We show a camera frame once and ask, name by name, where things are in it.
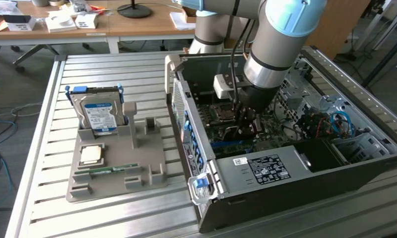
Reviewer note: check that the white paper stack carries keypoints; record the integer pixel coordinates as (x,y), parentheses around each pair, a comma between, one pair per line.
(181,22)

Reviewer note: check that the blue case latch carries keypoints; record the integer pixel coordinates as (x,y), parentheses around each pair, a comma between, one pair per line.
(198,184)

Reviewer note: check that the silver metal drive cage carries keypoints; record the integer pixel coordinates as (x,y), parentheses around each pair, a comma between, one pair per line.
(294,101)

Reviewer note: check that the silver CPU chip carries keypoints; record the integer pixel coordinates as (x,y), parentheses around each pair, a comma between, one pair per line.
(90,155)

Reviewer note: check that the green motherboard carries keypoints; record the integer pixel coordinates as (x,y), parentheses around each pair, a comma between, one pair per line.
(274,134)

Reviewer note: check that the black NVIDIA graphics card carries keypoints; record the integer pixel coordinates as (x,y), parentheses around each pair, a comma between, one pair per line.
(233,134)

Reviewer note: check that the clear plastic bag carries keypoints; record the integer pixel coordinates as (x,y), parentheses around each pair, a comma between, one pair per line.
(2,7)

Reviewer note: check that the small white box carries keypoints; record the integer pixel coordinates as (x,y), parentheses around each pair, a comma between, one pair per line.
(85,22)

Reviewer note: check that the CPU socket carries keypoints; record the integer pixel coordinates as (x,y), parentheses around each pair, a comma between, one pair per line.
(222,114)

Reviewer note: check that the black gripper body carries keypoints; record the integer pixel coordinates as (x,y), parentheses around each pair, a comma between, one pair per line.
(257,98)

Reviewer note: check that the white box with black lid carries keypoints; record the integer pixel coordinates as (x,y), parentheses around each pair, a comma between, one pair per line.
(20,26)

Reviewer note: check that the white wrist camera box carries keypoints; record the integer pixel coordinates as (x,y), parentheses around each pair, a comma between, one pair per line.
(222,86)

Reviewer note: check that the loose green RAM stick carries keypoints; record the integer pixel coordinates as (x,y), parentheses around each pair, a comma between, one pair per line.
(109,169)

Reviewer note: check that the orange red small object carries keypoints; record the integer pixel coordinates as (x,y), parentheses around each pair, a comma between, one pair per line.
(97,9)

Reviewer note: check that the grey parts rack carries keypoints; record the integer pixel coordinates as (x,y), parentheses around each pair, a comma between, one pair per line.
(118,153)

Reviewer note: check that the brown cardboard box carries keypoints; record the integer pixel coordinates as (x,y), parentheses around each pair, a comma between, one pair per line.
(188,11)

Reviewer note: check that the black open PC case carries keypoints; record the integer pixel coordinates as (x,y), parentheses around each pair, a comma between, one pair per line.
(284,198)

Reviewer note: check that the dark metal frame post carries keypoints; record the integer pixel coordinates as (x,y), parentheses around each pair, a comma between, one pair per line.
(384,63)

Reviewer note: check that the grey cup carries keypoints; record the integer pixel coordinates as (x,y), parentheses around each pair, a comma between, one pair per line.
(40,3)

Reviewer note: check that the white box with roll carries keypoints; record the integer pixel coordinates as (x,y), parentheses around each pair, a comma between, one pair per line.
(61,24)

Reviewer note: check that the grey power supply unit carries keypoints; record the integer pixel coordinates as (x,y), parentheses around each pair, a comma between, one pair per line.
(244,176)

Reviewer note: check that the hard disk in blue caddy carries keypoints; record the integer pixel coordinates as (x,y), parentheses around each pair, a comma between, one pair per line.
(98,116)

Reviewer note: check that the black round lamp base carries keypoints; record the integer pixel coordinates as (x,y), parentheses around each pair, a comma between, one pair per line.
(133,12)

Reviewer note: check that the black desk leg with caster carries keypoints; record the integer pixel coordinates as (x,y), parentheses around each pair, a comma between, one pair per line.
(36,53)

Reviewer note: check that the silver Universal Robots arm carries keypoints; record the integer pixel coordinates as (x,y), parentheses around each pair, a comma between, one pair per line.
(277,49)

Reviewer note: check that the wooden cabinet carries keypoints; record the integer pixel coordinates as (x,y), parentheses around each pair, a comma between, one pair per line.
(344,24)

